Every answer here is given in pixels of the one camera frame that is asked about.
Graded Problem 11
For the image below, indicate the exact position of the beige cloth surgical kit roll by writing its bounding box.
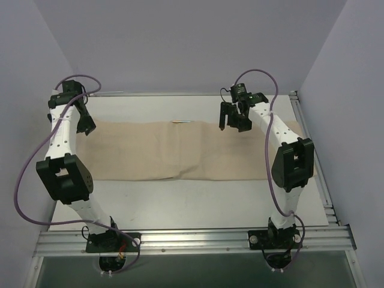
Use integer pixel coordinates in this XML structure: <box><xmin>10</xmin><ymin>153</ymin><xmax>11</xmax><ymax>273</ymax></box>
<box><xmin>76</xmin><ymin>121</ymin><xmax>266</xmax><ymax>181</ymax></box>

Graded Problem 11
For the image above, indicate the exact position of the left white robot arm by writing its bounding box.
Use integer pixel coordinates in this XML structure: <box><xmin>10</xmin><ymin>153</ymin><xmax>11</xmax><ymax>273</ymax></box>
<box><xmin>36</xmin><ymin>80</ymin><xmax>121</xmax><ymax>251</ymax></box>

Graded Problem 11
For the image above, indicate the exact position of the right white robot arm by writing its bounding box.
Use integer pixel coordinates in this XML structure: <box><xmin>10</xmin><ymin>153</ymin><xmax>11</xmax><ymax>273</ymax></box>
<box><xmin>219</xmin><ymin>93</ymin><xmax>314</xmax><ymax>248</ymax></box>

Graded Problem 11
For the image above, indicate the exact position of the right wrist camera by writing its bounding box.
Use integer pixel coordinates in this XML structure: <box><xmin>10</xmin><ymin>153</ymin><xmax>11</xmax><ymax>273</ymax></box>
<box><xmin>230</xmin><ymin>83</ymin><xmax>248</xmax><ymax>103</ymax></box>

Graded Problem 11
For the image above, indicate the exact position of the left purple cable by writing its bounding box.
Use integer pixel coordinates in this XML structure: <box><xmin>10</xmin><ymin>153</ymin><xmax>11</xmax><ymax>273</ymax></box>
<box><xmin>13</xmin><ymin>73</ymin><xmax>142</xmax><ymax>274</ymax></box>

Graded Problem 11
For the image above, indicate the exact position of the purple cable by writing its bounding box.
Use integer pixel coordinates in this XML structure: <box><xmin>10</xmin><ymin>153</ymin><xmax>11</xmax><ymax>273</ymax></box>
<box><xmin>13</xmin><ymin>73</ymin><xmax>142</xmax><ymax>274</ymax></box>
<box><xmin>233</xmin><ymin>68</ymin><xmax>305</xmax><ymax>269</ymax></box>

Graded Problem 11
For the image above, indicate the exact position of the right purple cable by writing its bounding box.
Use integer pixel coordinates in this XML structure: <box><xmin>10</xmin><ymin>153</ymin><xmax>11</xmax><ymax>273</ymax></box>
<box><xmin>233</xmin><ymin>68</ymin><xmax>305</xmax><ymax>269</ymax></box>

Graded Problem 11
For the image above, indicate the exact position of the back aluminium rail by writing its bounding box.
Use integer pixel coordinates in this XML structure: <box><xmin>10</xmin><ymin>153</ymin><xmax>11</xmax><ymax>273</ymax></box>
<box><xmin>85</xmin><ymin>91</ymin><xmax>298</xmax><ymax>97</ymax></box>

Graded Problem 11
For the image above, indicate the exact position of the aluminium rail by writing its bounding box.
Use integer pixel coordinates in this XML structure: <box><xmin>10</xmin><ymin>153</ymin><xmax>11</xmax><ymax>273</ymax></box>
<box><xmin>85</xmin><ymin>91</ymin><xmax>298</xmax><ymax>97</ymax></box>
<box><xmin>34</xmin><ymin>226</ymin><xmax>356</xmax><ymax>257</ymax></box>

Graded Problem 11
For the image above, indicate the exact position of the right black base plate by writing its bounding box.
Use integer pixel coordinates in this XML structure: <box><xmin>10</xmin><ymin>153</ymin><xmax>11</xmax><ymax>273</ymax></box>
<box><xmin>247</xmin><ymin>229</ymin><xmax>301</xmax><ymax>250</ymax></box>

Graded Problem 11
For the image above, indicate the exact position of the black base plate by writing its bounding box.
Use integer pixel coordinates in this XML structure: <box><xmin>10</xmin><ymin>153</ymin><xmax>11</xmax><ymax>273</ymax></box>
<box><xmin>85</xmin><ymin>230</ymin><xmax>141</xmax><ymax>253</ymax></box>
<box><xmin>247</xmin><ymin>229</ymin><xmax>301</xmax><ymax>250</ymax></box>

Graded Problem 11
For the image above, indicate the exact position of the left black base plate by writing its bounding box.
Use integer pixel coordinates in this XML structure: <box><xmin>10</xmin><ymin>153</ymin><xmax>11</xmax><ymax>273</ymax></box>
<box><xmin>85</xmin><ymin>230</ymin><xmax>141</xmax><ymax>253</ymax></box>

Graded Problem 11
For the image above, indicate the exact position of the front aluminium rail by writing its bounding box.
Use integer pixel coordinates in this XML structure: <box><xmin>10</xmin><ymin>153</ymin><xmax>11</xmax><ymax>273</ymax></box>
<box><xmin>34</xmin><ymin>226</ymin><xmax>356</xmax><ymax>257</ymax></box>

